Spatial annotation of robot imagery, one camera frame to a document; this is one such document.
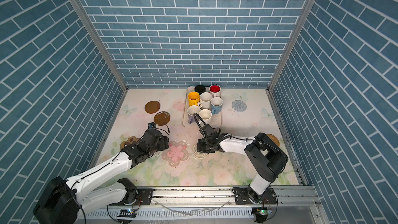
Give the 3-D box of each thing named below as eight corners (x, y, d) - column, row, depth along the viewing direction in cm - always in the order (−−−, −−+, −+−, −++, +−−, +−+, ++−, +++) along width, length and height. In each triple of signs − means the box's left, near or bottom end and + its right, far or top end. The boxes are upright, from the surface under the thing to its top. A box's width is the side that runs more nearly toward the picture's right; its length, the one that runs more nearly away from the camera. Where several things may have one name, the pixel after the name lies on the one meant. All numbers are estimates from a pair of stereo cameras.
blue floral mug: (210, 119, 105) (211, 111, 97) (210, 105, 113) (211, 96, 105) (222, 119, 105) (223, 111, 97) (221, 105, 113) (222, 96, 105)
